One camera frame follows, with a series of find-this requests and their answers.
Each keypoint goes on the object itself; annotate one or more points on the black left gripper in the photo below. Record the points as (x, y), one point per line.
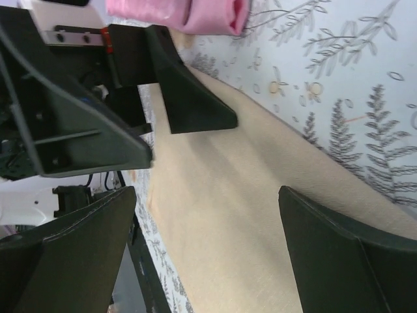
(63, 111)

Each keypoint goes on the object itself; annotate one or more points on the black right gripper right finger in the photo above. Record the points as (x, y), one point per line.
(343, 265)

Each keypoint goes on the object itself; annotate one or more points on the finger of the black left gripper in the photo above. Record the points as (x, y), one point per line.
(189, 105)

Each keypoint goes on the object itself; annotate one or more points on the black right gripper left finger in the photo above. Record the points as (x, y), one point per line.
(69, 264)

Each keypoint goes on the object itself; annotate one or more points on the beige cloth napkin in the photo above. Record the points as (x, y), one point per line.
(214, 198)

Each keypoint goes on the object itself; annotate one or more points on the pink cloth placemat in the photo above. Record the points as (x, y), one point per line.
(197, 17)

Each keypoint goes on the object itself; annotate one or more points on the floral patterned table mat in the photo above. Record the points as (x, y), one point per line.
(341, 74)

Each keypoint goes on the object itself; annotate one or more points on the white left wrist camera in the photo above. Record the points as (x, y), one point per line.
(66, 25)

